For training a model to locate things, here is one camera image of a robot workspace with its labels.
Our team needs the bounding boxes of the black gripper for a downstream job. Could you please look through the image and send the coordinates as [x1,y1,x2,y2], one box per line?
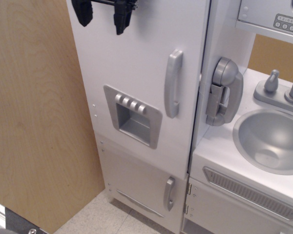
[71,0,139,35]

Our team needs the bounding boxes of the white toy kitchen cabinet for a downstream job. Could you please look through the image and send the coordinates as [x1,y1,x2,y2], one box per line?
[67,0,293,234]

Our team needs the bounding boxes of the white oven door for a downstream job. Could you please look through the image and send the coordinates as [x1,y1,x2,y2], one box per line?
[182,178,293,234]

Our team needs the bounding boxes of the grey toy wall phone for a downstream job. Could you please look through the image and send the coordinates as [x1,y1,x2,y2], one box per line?
[206,57,244,126]

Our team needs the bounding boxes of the white lower freezer door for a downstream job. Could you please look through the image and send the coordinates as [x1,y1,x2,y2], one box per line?
[96,135,188,234]

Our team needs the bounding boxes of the upper brass hinge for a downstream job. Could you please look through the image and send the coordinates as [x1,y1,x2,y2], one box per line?
[187,183,192,195]

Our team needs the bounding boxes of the grey oven vent panel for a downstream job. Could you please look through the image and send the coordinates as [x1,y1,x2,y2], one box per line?
[203,167,293,221]

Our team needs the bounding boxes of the white toy fridge door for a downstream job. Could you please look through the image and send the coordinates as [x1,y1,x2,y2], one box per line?
[67,0,210,178]

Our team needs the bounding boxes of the grey ice dispenser panel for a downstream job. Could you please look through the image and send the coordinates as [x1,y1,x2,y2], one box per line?
[104,85,163,149]

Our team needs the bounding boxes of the toy microwave with keypad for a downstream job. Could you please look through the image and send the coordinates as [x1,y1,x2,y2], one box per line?
[238,0,293,34]

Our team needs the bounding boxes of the light plywood board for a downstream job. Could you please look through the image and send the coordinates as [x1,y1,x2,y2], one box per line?
[0,0,104,233]

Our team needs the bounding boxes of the silver toy sink bowl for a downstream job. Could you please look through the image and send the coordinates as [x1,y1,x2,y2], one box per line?
[232,109,293,175]

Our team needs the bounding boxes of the black metal base plate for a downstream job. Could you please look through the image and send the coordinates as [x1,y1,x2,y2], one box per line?
[5,208,47,234]

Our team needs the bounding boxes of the grey lower door handle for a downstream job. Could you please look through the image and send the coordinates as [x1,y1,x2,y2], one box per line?
[163,177,175,211]

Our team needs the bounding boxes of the grey toy faucet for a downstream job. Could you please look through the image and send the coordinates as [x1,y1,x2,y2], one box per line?
[253,69,293,112]

